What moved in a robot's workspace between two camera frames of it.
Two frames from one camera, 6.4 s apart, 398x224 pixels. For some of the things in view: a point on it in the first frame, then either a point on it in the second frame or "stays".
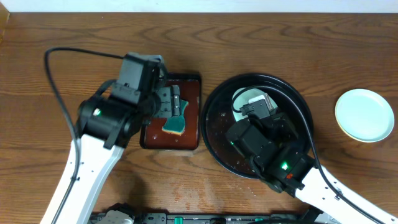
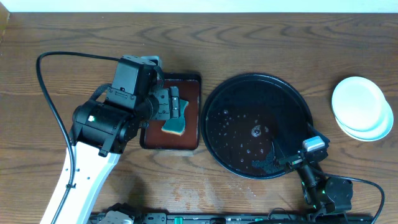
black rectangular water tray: x=152 y=137 stays
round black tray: x=219 y=116 stays
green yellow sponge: x=176 y=125 stays
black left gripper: x=172 y=98 stays
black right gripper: x=283 y=124 -> x=280 y=158
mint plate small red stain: x=242 y=97 -> x=359 y=104
